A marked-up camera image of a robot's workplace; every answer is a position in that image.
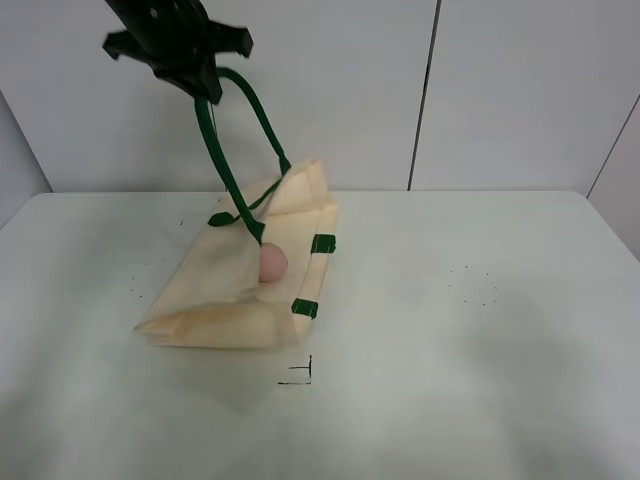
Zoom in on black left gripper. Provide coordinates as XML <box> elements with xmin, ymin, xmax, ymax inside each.
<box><xmin>103</xmin><ymin>0</ymin><xmax>252</xmax><ymax>104</ymax></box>

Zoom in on pink peach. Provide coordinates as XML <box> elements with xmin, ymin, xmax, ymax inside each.
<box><xmin>259</xmin><ymin>242</ymin><xmax>288</xmax><ymax>283</ymax></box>

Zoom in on white linen bag green handles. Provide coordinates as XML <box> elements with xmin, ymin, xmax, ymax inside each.
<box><xmin>135</xmin><ymin>67</ymin><xmax>339</xmax><ymax>351</ymax></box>

